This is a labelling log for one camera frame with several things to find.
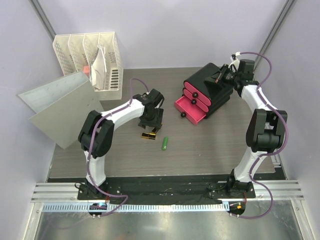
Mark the pink drawer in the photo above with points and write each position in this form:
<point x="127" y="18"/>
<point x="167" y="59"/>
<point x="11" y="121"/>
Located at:
<point x="203" y="97"/>
<point x="188" y="110"/>
<point x="196" y="101"/>

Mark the papers in file organizer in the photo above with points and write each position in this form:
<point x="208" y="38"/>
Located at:
<point x="99" y="69"/>

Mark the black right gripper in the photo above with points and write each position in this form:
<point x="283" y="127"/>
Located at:
<point x="224" y="70"/>

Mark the pink item in organizer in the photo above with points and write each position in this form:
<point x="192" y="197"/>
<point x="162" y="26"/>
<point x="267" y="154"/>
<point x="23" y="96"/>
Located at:
<point x="86" y="70"/>

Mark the aluminium rail frame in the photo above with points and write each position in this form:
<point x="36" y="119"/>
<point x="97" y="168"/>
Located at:
<point x="59" y="193"/>

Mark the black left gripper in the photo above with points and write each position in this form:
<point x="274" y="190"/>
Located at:
<point x="156" y="123"/>

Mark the green tube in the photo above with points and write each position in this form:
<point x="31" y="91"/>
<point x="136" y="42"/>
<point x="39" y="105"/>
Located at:
<point x="164" y="143"/>

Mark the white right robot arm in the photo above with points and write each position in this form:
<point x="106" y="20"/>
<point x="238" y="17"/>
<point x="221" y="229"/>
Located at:
<point x="267" y="128"/>

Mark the white perforated file organizer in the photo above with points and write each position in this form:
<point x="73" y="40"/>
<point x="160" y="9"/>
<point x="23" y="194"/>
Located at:
<point x="74" y="51"/>

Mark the pink bottom drawer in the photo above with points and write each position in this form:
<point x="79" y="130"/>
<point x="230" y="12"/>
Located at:
<point x="188" y="110"/>

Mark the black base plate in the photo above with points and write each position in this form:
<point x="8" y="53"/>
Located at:
<point x="164" y="190"/>

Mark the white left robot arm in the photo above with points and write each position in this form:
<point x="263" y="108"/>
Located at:
<point x="96" y="135"/>

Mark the gold lipstick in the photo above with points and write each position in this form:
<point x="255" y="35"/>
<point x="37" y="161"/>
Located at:
<point x="149" y="136"/>
<point x="155" y="130"/>

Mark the grey ring binder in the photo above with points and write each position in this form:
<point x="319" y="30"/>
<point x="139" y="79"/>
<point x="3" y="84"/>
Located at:
<point x="62" y="106"/>

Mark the pink top drawer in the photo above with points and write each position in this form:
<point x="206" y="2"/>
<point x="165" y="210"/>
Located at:
<point x="203" y="97"/>

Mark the black drawer organizer box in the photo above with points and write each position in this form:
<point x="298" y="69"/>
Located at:
<point x="204" y="80"/>

